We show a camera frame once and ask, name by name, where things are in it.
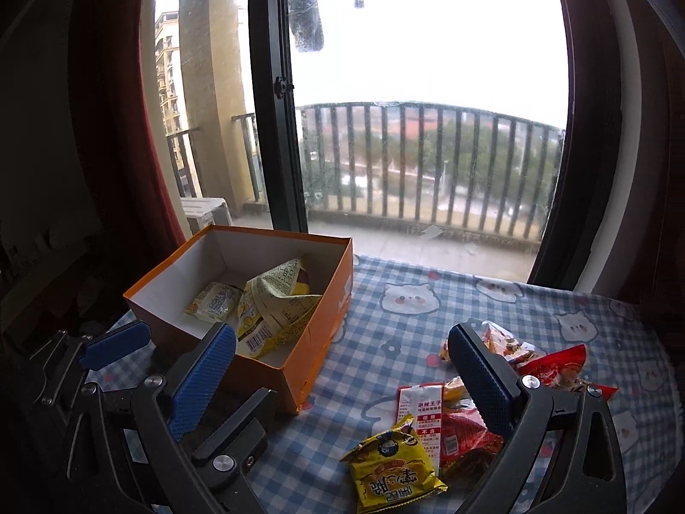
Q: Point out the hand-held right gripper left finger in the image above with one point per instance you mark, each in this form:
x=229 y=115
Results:
x=206 y=380

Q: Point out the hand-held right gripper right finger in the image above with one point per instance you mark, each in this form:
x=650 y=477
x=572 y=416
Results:
x=476 y=380

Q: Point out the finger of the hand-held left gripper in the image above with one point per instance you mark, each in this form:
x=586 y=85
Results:
x=115 y=345
x=101 y=428

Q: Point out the orange cardboard box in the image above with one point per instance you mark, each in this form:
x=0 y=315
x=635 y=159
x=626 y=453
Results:
x=289 y=364

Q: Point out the small clear red snack packet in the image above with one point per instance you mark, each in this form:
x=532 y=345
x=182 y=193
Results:
x=500 y=342

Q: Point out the white red label snack packet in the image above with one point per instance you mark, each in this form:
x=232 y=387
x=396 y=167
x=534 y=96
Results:
x=423 y=412

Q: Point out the small pale green snack packet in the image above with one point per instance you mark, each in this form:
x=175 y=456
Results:
x=214 y=302

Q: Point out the blue checked cat tablecloth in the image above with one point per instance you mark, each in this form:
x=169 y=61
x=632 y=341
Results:
x=401 y=332

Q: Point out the large yellow white snack packet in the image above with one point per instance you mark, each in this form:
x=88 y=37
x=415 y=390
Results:
x=273 y=305

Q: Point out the yellow noodle snack packet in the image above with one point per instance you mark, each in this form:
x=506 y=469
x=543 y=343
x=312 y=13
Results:
x=390 y=471

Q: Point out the purple yellow snack packet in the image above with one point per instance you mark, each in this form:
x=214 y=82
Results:
x=306 y=281

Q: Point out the white air conditioner unit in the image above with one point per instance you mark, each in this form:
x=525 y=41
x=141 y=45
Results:
x=206 y=214

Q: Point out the red curtain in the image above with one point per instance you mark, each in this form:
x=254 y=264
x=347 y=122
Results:
x=117 y=118

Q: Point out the distant apartment building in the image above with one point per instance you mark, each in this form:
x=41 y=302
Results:
x=167 y=91

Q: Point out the balcony railing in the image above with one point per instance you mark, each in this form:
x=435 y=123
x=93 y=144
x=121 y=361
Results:
x=401 y=103

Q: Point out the black window frame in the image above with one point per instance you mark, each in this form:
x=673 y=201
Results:
x=267 y=118

